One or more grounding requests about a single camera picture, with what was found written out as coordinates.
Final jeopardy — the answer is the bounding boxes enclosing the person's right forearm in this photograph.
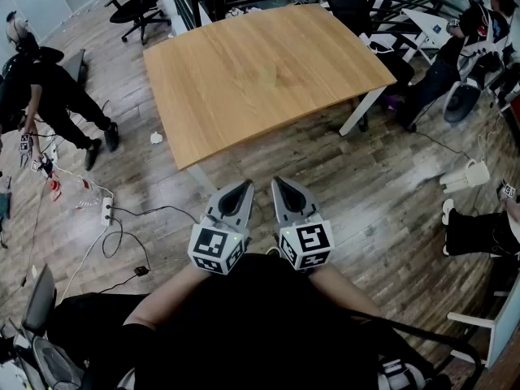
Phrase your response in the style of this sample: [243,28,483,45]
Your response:
[304,262,383,320]

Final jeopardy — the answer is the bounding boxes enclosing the wooden table white legs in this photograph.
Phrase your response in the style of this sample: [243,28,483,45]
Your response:
[142,2,397,197]

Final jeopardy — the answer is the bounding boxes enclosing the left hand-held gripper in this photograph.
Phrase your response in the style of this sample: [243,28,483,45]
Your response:
[187,179,255,276]

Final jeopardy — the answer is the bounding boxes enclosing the thick black cable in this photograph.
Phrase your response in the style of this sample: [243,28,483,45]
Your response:
[349,310,485,384]

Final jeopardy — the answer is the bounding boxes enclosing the white power strip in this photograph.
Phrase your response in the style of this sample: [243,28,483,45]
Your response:
[101,196,115,228]

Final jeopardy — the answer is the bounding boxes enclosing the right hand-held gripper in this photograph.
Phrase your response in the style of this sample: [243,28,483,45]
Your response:
[271,176,335,272]

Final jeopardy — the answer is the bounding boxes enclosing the person's black shirt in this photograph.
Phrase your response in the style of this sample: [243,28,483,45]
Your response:
[52,253,440,390]

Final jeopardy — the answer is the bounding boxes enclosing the white desk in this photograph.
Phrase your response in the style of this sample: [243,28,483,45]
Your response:
[401,7,453,49]

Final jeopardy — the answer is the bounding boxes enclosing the white overturned stool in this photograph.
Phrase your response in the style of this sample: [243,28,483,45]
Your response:
[439,158,491,195]

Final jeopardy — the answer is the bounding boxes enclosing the person's left forearm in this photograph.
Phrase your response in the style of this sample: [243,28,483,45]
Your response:
[123,262,216,332]

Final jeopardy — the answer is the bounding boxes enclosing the translucent yellow cup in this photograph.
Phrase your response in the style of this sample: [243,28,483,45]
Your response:
[259,67,280,93]

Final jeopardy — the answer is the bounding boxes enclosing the black office chair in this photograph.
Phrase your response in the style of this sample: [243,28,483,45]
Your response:
[104,0,172,46]

